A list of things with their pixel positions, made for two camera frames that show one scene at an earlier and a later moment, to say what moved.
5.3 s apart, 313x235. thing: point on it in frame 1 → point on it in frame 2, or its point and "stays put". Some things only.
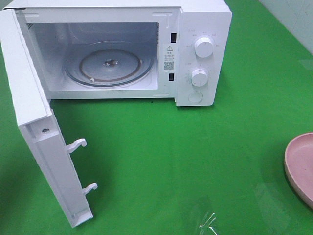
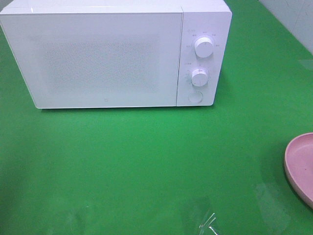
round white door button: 195,97 stays put
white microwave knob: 199,77 stays put
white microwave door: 38,123 → 97,60
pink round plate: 298,164 stays put
